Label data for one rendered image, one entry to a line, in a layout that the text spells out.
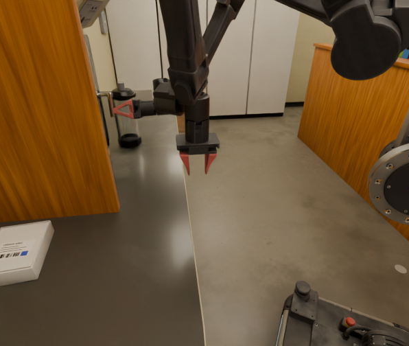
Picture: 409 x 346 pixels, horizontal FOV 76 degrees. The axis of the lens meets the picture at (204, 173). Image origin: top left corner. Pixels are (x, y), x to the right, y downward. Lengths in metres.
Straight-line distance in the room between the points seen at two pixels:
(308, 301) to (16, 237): 1.21
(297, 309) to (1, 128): 1.31
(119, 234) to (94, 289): 0.17
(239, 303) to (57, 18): 1.56
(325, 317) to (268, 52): 3.39
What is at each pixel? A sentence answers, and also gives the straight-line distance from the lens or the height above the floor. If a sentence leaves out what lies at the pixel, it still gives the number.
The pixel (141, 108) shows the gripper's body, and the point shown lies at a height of 1.16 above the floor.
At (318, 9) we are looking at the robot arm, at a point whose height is 1.46.
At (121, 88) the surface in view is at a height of 1.19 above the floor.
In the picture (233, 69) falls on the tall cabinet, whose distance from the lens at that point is 4.01.
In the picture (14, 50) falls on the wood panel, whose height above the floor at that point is 1.39.
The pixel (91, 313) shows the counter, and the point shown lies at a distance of 0.64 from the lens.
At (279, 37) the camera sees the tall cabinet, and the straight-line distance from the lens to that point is 4.15.
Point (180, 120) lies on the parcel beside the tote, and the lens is 3.68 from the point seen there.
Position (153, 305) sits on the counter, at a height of 0.94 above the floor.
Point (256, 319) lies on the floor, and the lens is 1.69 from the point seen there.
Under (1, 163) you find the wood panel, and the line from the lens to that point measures 0.84.
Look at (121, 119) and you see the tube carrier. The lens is 1.17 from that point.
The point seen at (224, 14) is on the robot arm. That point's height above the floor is 1.44.
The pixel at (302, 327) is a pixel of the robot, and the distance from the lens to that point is 1.45.
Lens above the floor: 1.46
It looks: 32 degrees down
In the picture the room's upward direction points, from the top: straight up
